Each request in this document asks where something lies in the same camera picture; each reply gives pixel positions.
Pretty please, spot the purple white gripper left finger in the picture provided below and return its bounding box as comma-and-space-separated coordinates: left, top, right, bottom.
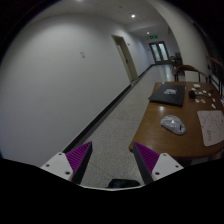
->
41, 142, 93, 184

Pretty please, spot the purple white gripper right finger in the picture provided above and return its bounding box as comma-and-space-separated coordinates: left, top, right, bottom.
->
133, 142, 182, 185

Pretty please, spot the white computer mouse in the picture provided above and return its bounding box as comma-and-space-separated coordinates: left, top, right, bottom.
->
160, 115, 186, 135

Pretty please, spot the wooden table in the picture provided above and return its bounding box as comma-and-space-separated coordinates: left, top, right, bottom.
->
129, 82, 224, 160

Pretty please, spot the white paper sheet with drawing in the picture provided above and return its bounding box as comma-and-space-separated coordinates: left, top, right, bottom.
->
197, 110, 224, 147

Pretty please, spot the small black object on table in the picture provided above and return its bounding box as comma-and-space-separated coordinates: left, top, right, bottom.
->
188, 91, 196, 99

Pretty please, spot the white card on table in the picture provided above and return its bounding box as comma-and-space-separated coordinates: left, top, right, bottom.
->
193, 84, 201, 88

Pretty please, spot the wooden chair with armrest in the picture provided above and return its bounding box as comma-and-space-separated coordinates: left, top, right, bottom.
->
172, 65, 208, 83

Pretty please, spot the far wooden chair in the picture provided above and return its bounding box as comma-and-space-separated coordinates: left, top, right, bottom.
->
169, 52, 182, 68

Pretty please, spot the double glass exit door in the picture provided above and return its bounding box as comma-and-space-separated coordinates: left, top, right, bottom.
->
149, 41, 169, 64

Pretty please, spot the beige side door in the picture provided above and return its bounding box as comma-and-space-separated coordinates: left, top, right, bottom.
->
112, 35, 138, 82

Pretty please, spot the green exit sign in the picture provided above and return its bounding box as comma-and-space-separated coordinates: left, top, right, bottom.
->
150, 35, 158, 39

